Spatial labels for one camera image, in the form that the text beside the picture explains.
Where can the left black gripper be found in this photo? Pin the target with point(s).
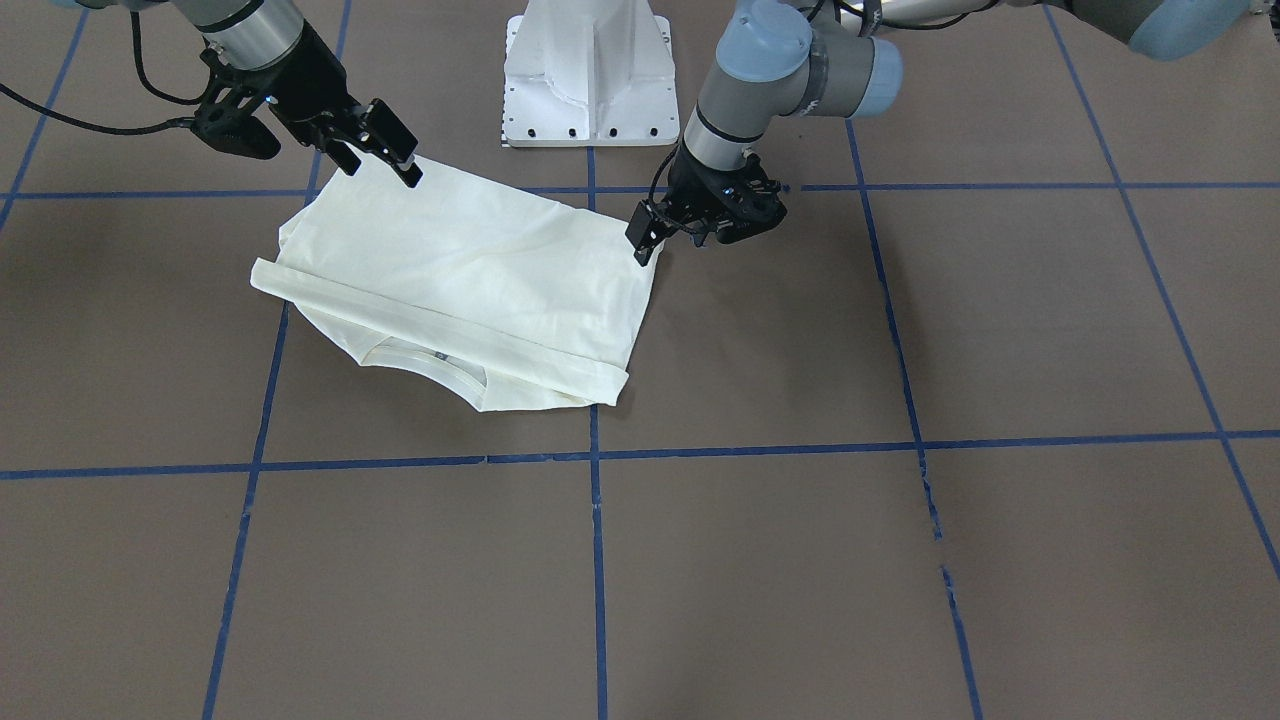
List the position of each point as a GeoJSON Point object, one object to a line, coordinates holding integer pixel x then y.
{"type": "Point", "coordinates": [688, 186]}

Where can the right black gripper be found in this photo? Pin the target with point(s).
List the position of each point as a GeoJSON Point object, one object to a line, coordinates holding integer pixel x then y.
{"type": "Point", "coordinates": [303, 88]}

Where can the cream long-sleeve cat shirt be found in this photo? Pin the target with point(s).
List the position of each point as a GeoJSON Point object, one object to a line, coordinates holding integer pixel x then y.
{"type": "Point", "coordinates": [511, 301]}

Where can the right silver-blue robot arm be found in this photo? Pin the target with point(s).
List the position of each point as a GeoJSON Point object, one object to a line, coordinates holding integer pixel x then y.
{"type": "Point", "coordinates": [265, 53]}

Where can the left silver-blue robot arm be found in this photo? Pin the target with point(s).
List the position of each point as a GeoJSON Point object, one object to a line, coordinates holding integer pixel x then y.
{"type": "Point", "coordinates": [776, 59]}

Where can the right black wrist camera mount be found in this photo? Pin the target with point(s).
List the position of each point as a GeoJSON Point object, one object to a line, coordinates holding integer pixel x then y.
{"type": "Point", "coordinates": [225, 116]}

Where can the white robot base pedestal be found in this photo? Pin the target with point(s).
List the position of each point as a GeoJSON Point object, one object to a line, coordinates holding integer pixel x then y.
{"type": "Point", "coordinates": [589, 73]}

